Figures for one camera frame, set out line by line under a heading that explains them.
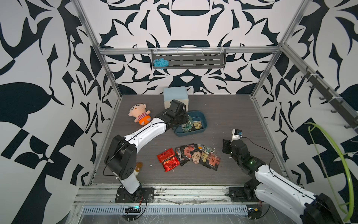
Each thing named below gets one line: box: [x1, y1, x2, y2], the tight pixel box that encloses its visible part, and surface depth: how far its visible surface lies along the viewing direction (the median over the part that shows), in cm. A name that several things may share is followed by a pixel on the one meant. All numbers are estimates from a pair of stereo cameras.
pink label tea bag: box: [207, 152, 221, 167], surface depth 88 cm
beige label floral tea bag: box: [192, 151, 202, 166], surface depth 87 cm
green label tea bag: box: [180, 114, 194, 132], surface depth 101 cm
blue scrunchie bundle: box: [152, 57, 170, 70], surface depth 93 cm
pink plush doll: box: [128, 103, 152, 126], surface depth 103 cm
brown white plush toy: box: [133, 161, 144, 176], surface depth 85 cm
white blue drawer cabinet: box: [163, 86, 189, 112], surface depth 102 cm
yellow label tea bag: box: [192, 120, 203, 130], surface depth 104 cm
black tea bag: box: [174, 145, 190, 167], surface depth 87 cm
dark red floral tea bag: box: [183, 143, 199, 160], surface depth 90 cm
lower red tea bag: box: [162, 156, 180, 173], surface depth 85 cm
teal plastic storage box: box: [173, 110, 208, 137], surface depth 103 cm
